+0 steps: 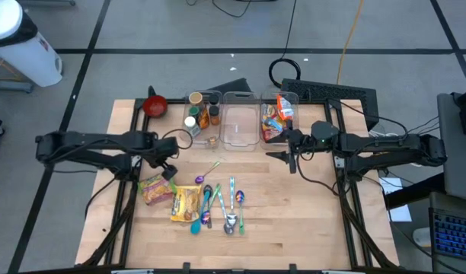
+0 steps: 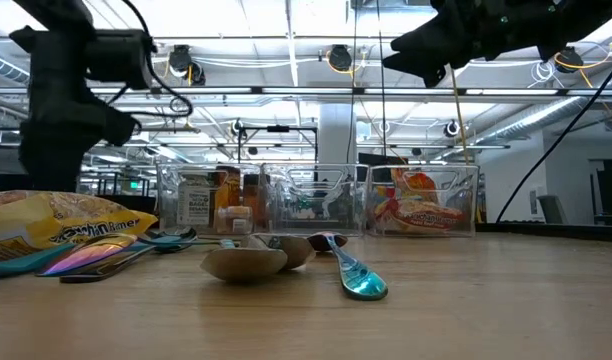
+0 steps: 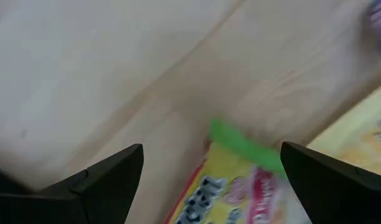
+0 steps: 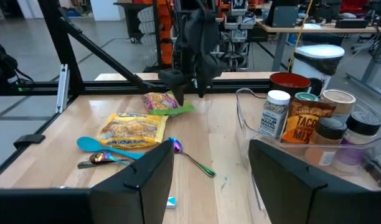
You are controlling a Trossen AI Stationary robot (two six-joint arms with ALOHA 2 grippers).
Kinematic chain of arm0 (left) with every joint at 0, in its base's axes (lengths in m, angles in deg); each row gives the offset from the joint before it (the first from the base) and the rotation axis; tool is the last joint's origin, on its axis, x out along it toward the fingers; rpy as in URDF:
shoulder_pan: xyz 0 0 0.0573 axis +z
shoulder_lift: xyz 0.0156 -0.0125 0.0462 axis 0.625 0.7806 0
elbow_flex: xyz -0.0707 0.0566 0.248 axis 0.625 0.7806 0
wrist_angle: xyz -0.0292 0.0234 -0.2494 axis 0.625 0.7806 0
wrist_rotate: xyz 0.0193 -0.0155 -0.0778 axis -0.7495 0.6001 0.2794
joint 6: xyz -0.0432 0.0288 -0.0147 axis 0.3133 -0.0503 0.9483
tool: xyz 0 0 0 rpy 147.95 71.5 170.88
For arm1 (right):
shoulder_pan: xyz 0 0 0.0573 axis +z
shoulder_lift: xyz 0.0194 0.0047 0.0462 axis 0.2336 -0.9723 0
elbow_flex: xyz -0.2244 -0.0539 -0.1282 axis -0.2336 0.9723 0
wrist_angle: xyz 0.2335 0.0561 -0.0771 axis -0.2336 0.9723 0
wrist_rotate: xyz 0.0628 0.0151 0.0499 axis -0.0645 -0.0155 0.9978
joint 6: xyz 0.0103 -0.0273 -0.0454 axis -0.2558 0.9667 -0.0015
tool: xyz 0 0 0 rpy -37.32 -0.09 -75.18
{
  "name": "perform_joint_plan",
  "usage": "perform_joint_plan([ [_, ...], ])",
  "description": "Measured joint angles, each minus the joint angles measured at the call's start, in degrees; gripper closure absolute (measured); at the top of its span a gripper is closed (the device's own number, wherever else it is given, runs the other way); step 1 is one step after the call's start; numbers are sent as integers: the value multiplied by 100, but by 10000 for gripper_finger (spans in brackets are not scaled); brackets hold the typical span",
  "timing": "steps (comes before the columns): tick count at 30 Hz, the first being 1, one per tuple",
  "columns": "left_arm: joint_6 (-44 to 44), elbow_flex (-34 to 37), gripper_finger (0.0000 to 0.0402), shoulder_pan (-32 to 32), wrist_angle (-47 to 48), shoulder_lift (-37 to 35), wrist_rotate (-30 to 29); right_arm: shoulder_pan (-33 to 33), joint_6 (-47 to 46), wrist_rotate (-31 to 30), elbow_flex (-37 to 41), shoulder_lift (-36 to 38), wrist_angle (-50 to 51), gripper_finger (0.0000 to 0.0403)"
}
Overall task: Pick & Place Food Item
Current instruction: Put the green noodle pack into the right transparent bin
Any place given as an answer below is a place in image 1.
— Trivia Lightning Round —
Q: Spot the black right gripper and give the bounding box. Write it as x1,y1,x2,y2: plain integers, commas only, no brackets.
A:
266,129,314,174

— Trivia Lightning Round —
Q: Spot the red ramen packet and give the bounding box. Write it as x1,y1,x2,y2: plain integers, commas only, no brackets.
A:
260,103,284,143

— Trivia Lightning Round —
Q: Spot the blue ramen packet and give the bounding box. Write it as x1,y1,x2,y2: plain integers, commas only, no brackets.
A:
263,116,286,133

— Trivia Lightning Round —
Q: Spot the bagel seasoning jar white lid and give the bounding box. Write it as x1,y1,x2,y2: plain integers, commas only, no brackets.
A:
183,115,203,139

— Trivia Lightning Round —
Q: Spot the orange ramen packet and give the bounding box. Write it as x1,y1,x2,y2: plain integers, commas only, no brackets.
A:
275,94,295,122

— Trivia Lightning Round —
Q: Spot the pink and green ramen packet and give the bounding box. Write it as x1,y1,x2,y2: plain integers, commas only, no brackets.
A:
136,173,178,206

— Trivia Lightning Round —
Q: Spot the purple-bowled spoon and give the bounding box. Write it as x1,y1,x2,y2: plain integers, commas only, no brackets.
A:
194,161,222,185

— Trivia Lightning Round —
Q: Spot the taco seasoning mix packet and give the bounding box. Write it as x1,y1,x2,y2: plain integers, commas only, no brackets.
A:
197,107,212,131

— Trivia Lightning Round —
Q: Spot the yellow ramen packet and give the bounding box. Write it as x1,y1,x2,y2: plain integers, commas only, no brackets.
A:
170,185,203,224

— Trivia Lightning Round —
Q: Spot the dark-bowled spoon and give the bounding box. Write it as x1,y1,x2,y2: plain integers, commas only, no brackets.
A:
203,184,214,229

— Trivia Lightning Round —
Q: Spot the spice jar with tan lid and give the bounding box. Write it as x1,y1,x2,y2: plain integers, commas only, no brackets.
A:
188,91,205,107

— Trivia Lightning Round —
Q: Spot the orange spice jar black lid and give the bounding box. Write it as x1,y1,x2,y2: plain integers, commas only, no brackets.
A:
208,105,222,127

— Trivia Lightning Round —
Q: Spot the iridescent spoon green handle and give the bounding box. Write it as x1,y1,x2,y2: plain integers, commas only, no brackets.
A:
199,183,222,225
235,190,246,235

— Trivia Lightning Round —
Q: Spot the teal spoon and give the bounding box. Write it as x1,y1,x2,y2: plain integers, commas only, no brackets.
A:
190,190,212,236

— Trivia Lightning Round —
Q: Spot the silver spoon blue handle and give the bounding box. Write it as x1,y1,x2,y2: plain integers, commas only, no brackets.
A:
226,176,238,226

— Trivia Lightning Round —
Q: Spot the clear plastic bin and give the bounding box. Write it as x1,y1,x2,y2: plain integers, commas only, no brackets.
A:
219,91,263,152
258,90,302,151
179,90,223,150

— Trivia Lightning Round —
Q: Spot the red bowl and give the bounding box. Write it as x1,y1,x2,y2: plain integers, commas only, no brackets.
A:
142,94,169,119

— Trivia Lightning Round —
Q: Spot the black wedge panel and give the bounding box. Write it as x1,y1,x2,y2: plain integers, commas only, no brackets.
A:
208,77,254,96

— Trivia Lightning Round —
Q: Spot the white paper sheet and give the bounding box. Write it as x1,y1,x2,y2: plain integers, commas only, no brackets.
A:
377,177,413,223

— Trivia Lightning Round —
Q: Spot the white computer mouse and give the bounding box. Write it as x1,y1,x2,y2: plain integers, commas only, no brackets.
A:
411,226,432,248

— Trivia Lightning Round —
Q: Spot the grey metal floor stand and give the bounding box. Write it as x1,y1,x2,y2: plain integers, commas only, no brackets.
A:
0,53,35,94

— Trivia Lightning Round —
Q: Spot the white trash can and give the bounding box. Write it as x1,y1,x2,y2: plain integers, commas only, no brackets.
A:
0,0,64,88

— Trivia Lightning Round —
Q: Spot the backlit black keyboard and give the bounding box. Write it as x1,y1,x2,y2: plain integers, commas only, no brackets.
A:
429,207,466,263

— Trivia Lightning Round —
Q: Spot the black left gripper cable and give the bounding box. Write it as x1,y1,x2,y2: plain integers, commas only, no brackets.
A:
161,128,194,151

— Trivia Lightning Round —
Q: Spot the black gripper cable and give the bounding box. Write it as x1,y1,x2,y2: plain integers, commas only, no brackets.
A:
161,128,194,151
295,146,343,197

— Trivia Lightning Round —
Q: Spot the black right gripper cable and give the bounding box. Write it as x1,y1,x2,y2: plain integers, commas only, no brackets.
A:
295,146,343,197

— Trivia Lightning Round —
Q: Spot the black coiled cable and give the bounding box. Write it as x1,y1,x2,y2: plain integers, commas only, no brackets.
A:
268,0,302,89

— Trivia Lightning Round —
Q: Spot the yellow cable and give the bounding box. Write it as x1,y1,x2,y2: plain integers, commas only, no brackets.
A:
335,0,365,85

